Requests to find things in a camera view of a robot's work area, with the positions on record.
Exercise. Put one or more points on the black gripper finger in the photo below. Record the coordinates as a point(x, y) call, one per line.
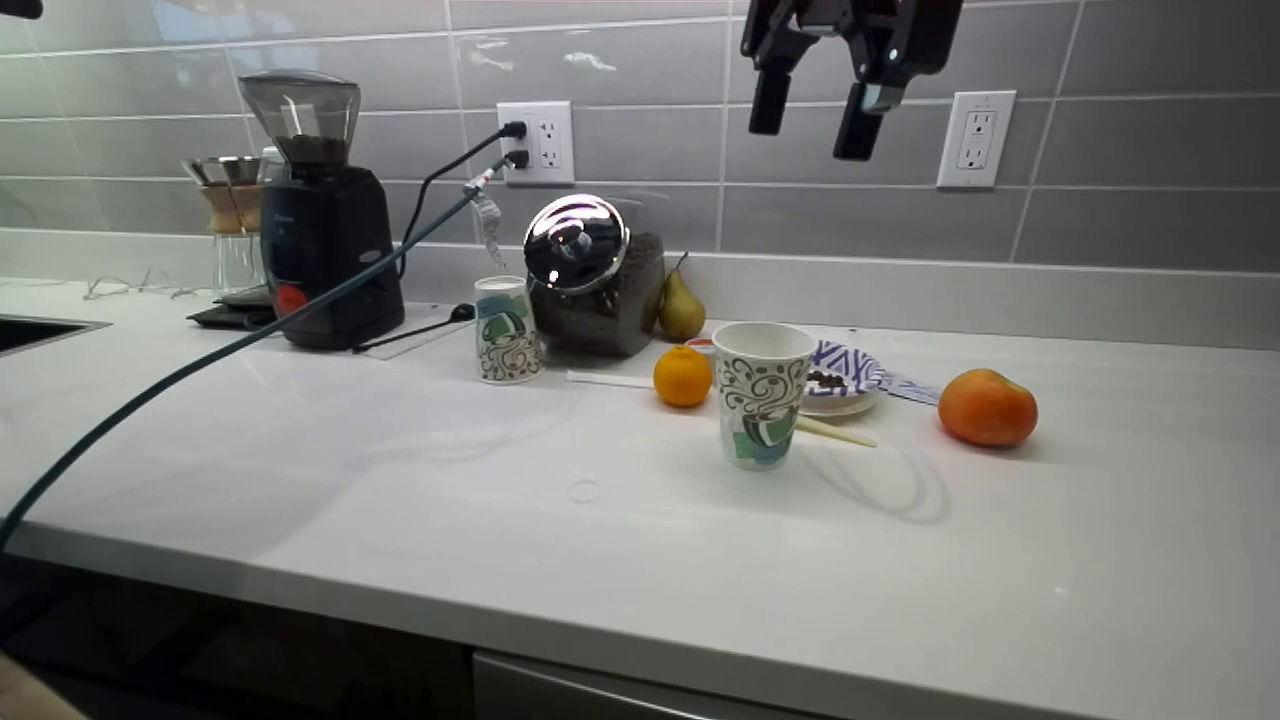
point(769, 102)
point(862, 125)

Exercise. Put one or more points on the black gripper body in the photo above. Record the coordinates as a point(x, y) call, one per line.
point(853, 27)

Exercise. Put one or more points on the large patterned paper cup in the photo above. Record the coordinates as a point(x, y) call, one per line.
point(762, 395)

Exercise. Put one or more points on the cream plastic spoon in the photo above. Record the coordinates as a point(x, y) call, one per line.
point(836, 429)

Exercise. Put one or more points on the blue patterned bowl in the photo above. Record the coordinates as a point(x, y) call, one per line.
point(836, 385)

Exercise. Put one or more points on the small patterned paper cup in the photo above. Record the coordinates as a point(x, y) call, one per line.
point(506, 332)

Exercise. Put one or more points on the glass pour-over carafe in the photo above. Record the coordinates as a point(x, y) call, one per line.
point(239, 220)

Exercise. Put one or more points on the white outlet with plugs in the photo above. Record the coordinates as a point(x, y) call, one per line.
point(550, 143)

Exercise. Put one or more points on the green pear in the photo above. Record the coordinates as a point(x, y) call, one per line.
point(682, 315)

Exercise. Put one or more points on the blue white packet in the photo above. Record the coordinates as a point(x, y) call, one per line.
point(906, 385)

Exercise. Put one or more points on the brown bag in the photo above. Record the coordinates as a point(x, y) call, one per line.
point(602, 320)

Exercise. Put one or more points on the small orange tangerine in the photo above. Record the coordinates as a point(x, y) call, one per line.
point(682, 378)

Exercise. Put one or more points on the red orange peach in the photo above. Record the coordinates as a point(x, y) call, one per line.
point(986, 411)

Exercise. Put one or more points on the black coffee grinder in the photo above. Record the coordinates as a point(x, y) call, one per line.
point(331, 242)

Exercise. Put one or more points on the dark lower cabinet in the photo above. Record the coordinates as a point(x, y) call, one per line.
point(265, 655)

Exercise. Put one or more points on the empty white wall outlet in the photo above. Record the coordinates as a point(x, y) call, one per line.
point(979, 136)

